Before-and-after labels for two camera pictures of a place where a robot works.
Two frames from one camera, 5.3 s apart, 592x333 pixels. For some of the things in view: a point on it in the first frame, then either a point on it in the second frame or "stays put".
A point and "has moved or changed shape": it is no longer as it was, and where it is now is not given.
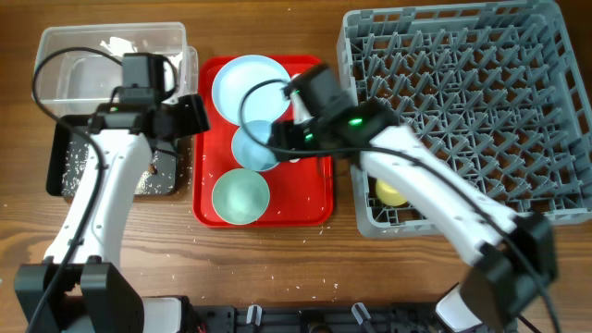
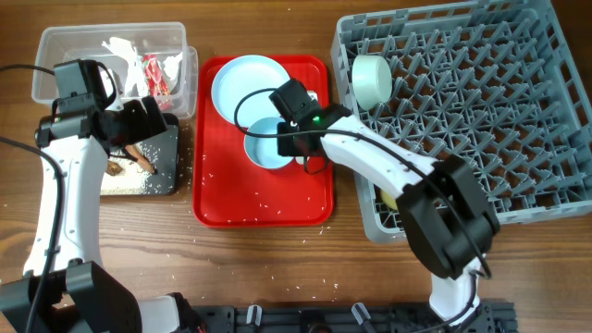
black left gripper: [198, 120] to [141, 127]
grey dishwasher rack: [495, 93] stays put
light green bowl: [240, 196] to [372, 80]
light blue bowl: [250, 154] has moved or changed shape
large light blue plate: [249, 88] stays put
